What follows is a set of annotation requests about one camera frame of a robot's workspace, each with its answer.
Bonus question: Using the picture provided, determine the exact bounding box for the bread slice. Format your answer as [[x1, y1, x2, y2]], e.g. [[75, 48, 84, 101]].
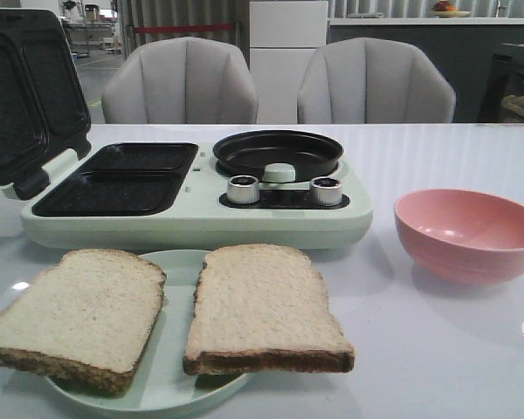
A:
[[0, 249, 166, 394], [183, 244, 355, 375]]

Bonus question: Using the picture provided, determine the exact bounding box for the breakfast maker hinged lid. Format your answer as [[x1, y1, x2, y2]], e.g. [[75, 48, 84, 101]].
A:
[[0, 8, 91, 200]]

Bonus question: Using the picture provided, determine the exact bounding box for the mint green breakfast maker base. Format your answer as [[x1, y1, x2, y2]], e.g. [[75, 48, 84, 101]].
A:
[[21, 142, 372, 250]]

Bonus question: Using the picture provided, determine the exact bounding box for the left silver control knob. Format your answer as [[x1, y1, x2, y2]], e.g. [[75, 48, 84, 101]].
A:
[[226, 175, 259, 205]]

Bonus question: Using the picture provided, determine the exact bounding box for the silver control knob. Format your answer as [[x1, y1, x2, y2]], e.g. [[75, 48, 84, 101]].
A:
[[309, 176, 343, 207], [226, 175, 259, 205]]

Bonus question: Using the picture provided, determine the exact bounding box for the right silver control knob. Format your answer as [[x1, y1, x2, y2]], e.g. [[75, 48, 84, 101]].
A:
[[309, 176, 343, 207]]

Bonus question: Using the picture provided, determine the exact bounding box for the round black frying pan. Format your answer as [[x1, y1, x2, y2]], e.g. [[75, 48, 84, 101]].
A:
[[212, 129, 343, 182]]

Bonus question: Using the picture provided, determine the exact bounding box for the left grey upholstered chair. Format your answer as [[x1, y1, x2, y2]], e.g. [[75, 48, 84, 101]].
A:
[[101, 37, 259, 124]]

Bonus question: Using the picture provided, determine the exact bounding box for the grey upholstered chair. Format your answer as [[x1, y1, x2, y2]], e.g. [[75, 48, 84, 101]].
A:
[[101, 37, 259, 124], [297, 38, 457, 124]]

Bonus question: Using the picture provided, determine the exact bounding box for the right grey upholstered chair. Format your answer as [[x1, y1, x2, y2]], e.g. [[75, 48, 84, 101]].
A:
[[297, 38, 457, 124]]

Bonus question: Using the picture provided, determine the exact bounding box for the white cabinet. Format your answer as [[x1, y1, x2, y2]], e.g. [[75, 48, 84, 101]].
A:
[[249, 1, 328, 124]]

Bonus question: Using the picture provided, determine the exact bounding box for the red barrier belt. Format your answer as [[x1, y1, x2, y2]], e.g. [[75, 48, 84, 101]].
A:
[[133, 23, 235, 34]]

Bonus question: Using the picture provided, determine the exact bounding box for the pink bowl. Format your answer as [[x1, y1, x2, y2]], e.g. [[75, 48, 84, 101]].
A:
[[394, 189, 524, 285]]

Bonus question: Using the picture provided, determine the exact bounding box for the mint green round plate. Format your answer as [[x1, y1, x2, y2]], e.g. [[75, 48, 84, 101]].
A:
[[47, 250, 252, 418]]

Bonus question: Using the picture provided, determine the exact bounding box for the grey kitchen counter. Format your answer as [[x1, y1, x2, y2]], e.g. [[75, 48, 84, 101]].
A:
[[327, 17, 524, 122]]

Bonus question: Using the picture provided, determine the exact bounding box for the fruit plate on counter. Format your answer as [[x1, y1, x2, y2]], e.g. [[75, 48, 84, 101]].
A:
[[431, 1, 471, 18]]

